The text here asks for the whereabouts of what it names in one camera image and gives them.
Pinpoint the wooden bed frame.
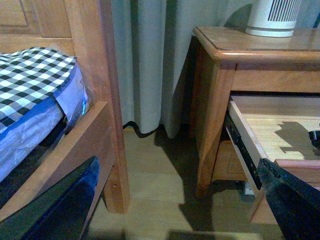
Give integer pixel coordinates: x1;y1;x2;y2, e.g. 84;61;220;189
0;0;130;220

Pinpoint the floor power socket box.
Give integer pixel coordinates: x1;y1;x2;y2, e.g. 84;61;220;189
243;181;255;196

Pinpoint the white cylindrical air purifier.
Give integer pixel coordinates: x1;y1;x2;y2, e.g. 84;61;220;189
245;0;302;38

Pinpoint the wooden nightstand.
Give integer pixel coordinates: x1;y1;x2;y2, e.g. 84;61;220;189
189;26;320;199

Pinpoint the wooden drawer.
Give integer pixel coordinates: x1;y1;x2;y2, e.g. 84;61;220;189
223;94;320;226
212;140;247;182

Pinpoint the blue striped mattress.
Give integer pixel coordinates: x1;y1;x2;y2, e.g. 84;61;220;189
0;63;91;181

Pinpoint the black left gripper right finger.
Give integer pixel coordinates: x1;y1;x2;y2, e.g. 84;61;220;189
257;158;320;240

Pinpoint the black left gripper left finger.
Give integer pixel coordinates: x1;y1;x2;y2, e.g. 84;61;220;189
0;156;100;240

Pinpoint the checkered bed sheet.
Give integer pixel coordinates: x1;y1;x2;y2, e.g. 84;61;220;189
0;47;77;133

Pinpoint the grey curtain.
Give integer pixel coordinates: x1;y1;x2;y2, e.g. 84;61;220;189
109;0;320;139

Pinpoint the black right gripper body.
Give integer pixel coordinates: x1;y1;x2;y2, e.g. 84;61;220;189
308;130;320;150

